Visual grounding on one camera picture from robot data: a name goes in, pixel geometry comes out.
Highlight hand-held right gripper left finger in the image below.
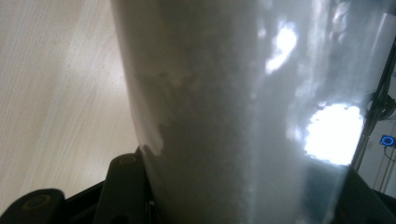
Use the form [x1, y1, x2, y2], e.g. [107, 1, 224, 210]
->
[134, 147, 157, 224]

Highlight black metal stand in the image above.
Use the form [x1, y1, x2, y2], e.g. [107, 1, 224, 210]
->
[350, 36, 396, 171]

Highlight coiled black cable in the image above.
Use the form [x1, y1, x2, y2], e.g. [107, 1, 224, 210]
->
[364, 90, 396, 123]

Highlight blue ring light device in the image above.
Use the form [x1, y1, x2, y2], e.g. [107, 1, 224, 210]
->
[379, 133, 396, 148]

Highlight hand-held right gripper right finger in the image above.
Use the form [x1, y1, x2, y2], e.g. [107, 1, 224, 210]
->
[345, 165, 390, 224]

